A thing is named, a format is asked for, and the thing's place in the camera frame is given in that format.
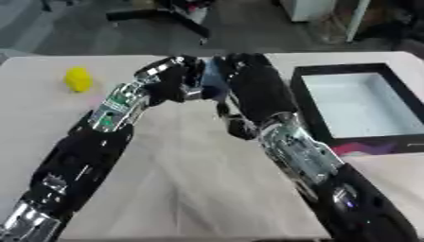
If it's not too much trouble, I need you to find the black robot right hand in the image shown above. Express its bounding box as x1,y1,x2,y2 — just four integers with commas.
213,52,302,142

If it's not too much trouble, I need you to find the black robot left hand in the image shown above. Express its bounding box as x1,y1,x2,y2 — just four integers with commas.
144,55,209,107

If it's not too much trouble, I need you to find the black box white inside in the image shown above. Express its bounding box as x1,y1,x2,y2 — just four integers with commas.
288,62,424,157

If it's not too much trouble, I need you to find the yellow toy fruit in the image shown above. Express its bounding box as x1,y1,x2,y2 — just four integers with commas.
62,65,95,94

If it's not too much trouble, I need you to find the white cabinet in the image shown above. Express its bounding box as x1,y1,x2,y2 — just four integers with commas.
276,0,340,23

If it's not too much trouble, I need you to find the white pole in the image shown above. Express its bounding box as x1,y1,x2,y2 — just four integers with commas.
343,0,375,43

